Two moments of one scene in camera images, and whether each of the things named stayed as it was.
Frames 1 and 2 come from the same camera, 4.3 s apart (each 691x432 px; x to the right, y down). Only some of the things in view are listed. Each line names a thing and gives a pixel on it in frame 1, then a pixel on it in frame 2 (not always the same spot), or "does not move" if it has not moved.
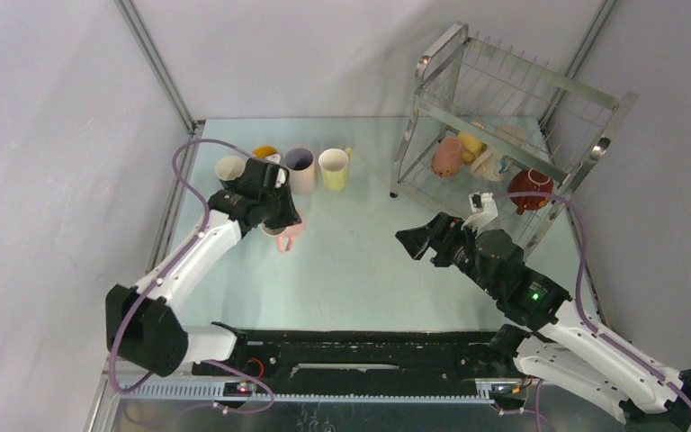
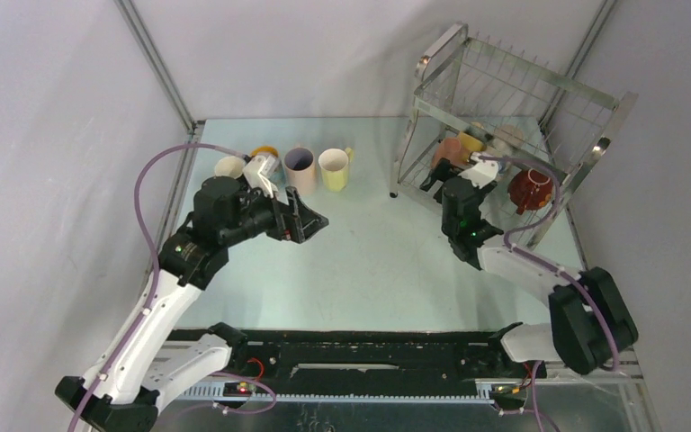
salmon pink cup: x=447 y=157 does not move
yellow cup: x=334 y=164 does not move
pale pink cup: x=300 y=164 does not move
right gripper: x=439 y=236 → x=444 y=171
